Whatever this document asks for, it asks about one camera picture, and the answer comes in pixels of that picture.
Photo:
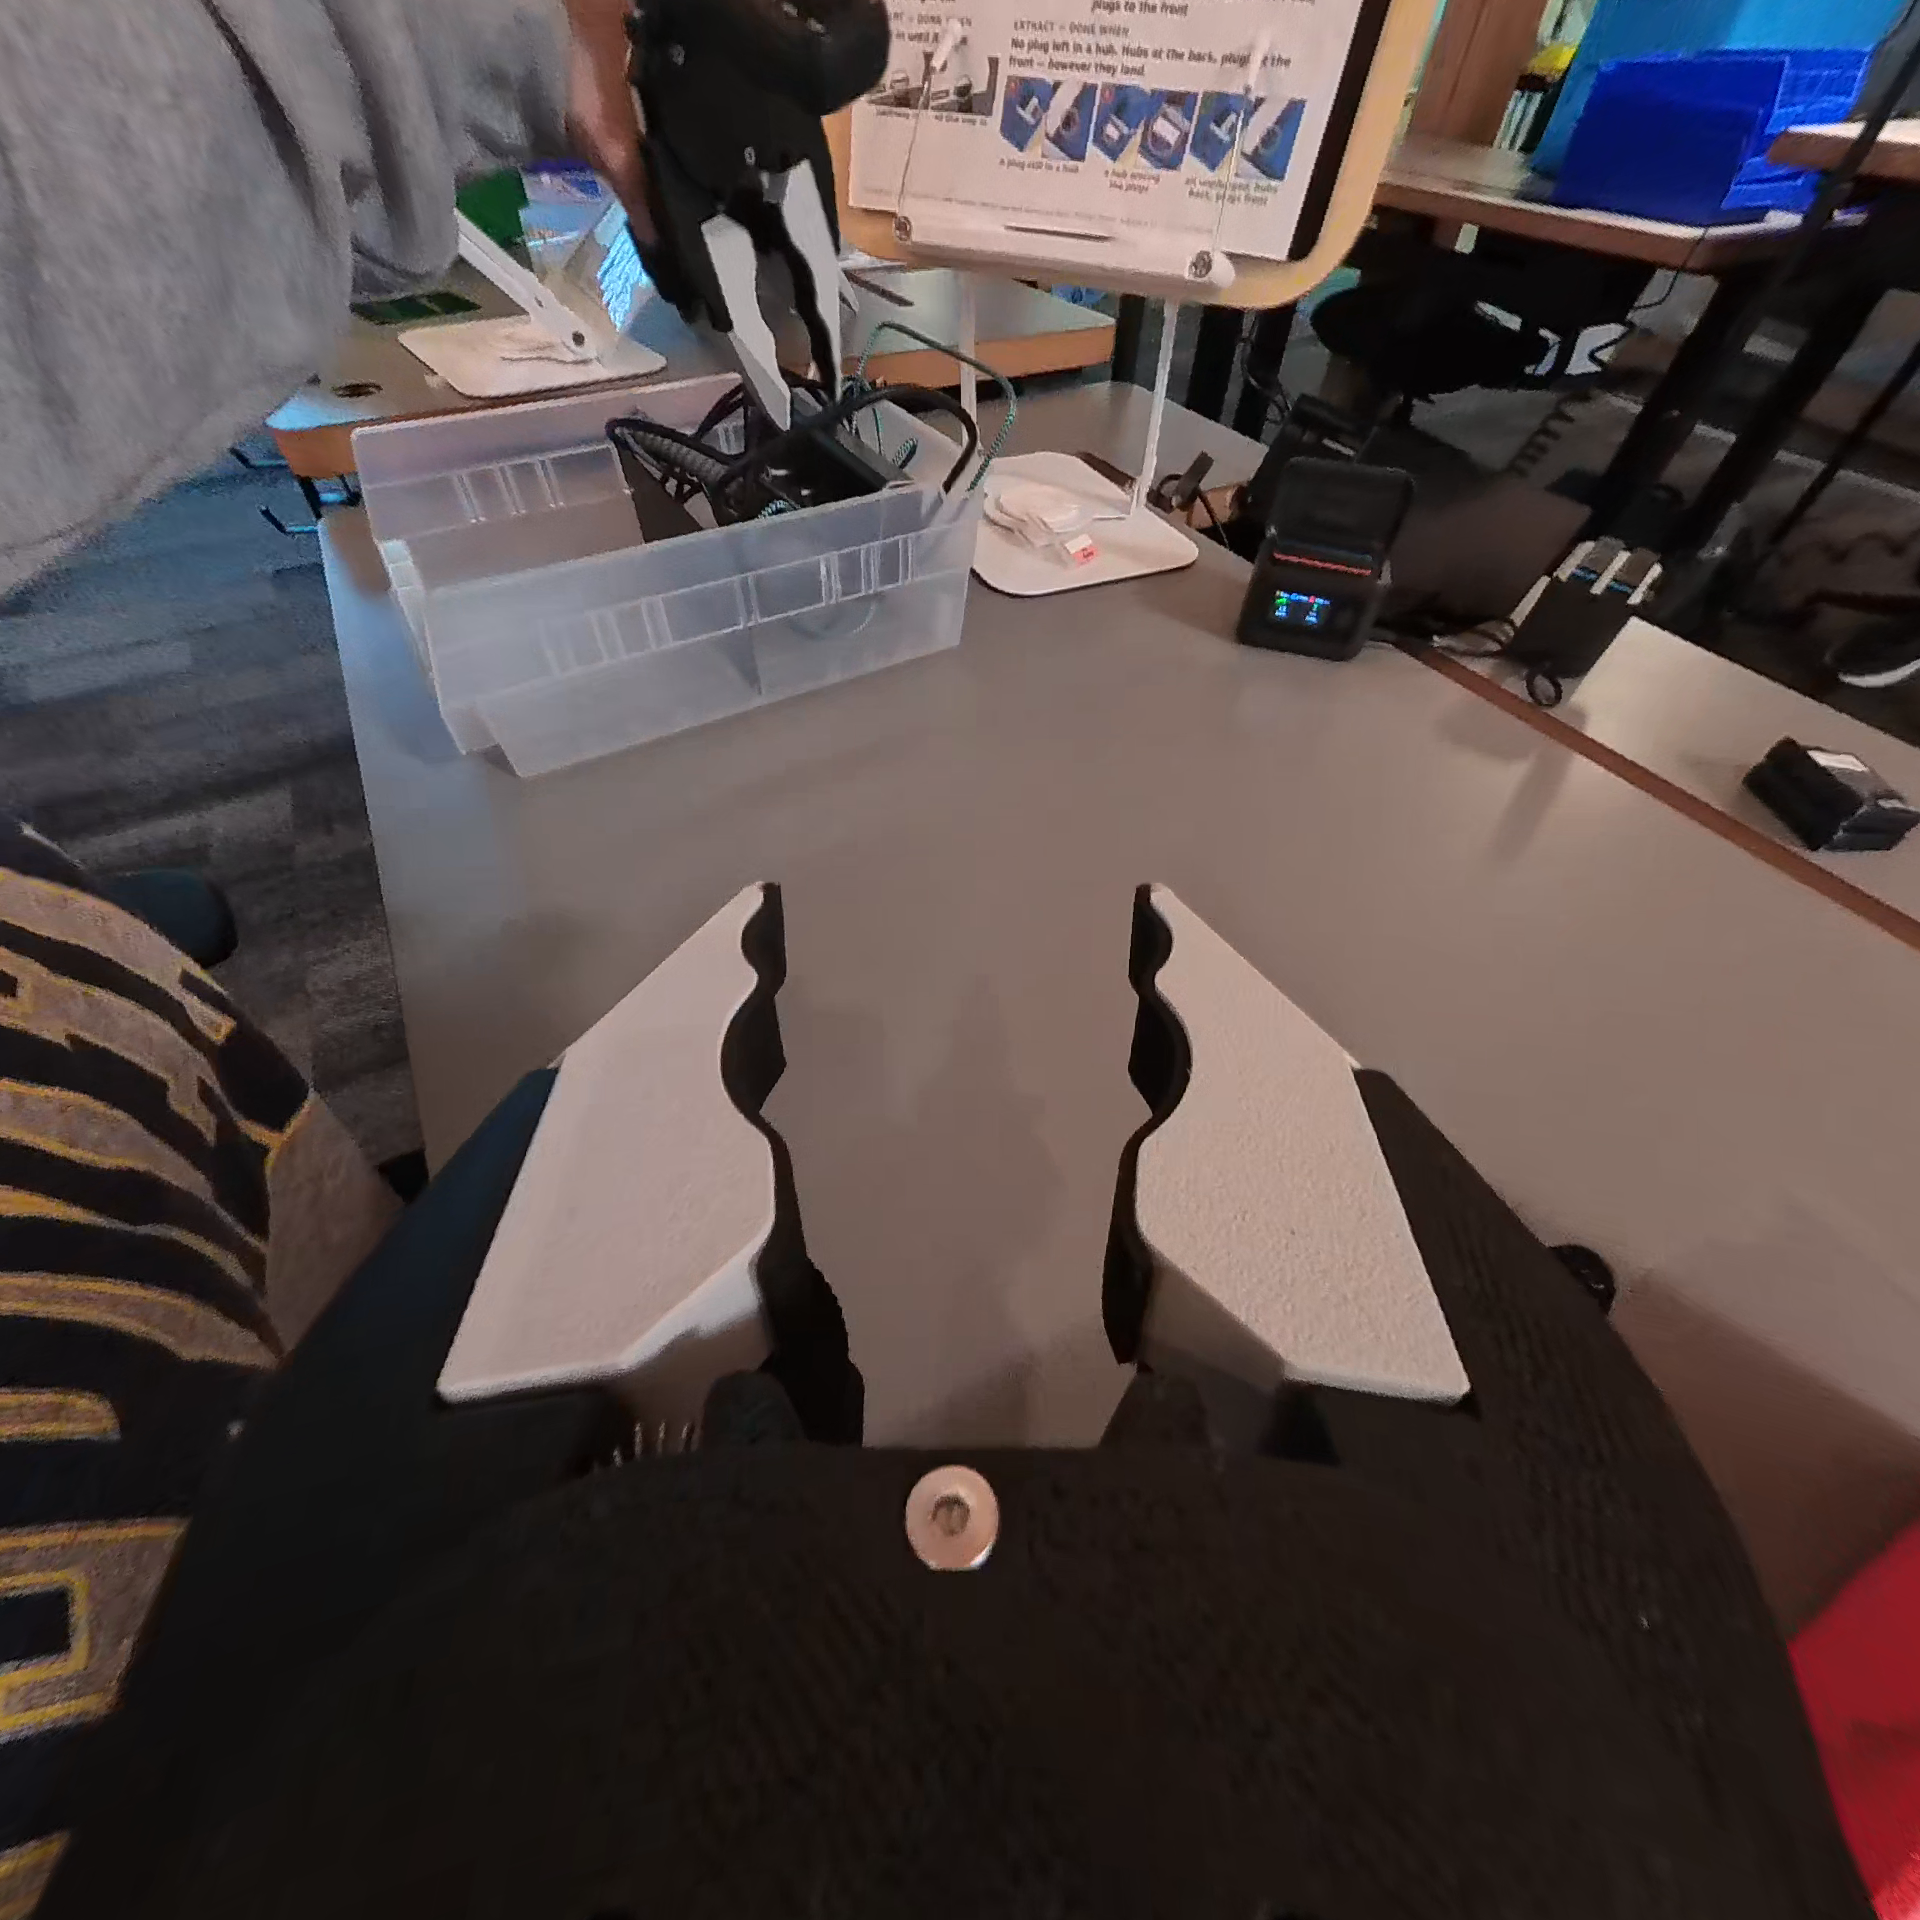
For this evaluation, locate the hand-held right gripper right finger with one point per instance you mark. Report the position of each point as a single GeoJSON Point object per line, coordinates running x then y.
{"type": "Point", "coordinates": [1290, 1202]}

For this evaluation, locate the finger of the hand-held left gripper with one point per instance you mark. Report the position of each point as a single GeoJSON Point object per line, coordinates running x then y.
{"type": "Point", "coordinates": [740, 278]}
{"type": "Point", "coordinates": [810, 225]}

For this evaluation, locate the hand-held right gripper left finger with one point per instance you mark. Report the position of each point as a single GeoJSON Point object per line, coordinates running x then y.
{"type": "Point", "coordinates": [629, 1202]}

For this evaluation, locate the black usb hub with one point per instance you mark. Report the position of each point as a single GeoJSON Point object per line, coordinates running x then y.
{"type": "Point", "coordinates": [797, 477]}

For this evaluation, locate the clear plastic bin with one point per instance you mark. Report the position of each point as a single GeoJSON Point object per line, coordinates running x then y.
{"type": "Point", "coordinates": [675, 629]}

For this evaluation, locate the large red plastic bin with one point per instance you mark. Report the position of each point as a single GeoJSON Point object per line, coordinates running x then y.
{"type": "Point", "coordinates": [1868, 1725]}

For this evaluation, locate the person's left forearm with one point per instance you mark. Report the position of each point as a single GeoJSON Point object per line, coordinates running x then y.
{"type": "Point", "coordinates": [226, 225]}

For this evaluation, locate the person's left hand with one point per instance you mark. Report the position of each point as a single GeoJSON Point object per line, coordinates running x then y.
{"type": "Point", "coordinates": [601, 90]}

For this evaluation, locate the wood-edged side table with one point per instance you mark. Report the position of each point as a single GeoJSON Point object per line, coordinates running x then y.
{"type": "Point", "coordinates": [932, 323]}

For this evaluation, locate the white stand with plastic bags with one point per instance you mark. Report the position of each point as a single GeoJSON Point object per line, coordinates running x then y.
{"type": "Point", "coordinates": [524, 361]}

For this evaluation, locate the instruction sign stand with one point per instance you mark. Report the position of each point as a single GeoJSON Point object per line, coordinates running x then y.
{"type": "Point", "coordinates": [1110, 121]}

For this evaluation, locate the small white red-tagged item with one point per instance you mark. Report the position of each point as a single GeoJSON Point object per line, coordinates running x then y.
{"type": "Point", "coordinates": [1036, 517]}

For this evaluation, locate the black charging case with screen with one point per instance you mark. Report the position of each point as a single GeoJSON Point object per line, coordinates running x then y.
{"type": "Point", "coordinates": [1321, 525]}

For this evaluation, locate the black office chair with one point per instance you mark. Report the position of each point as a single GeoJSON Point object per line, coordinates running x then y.
{"type": "Point", "coordinates": [1441, 339]}

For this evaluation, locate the black battery charger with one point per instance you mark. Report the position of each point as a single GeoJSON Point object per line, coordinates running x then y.
{"type": "Point", "coordinates": [1575, 623]}

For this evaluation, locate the black battery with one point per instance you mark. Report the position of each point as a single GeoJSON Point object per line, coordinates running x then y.
{"type": "Point", "coordinates": [1829, 796]}

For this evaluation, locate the dark-legged work table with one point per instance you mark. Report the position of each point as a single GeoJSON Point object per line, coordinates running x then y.
{"type": "Point", "coordinates": [1501, 202]}

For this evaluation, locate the large blue bin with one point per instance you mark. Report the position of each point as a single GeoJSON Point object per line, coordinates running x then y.
{"type": "Point", "coordinates": [1682, 135]}

